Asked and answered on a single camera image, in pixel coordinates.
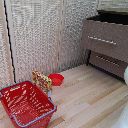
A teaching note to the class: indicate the narrow woven screen panel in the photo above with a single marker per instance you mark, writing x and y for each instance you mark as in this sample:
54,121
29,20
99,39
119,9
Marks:
78,30

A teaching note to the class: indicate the wide woven screen panel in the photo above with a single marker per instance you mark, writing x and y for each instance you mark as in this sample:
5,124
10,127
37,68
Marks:
35,36

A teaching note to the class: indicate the red plastic bowl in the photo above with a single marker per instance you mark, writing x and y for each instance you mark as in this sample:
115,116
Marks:
56,79

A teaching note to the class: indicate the yellow red food box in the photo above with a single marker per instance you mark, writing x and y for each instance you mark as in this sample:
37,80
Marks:
41,81

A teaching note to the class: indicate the red basket with blue rim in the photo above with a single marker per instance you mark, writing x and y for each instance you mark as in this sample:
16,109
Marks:
23,103

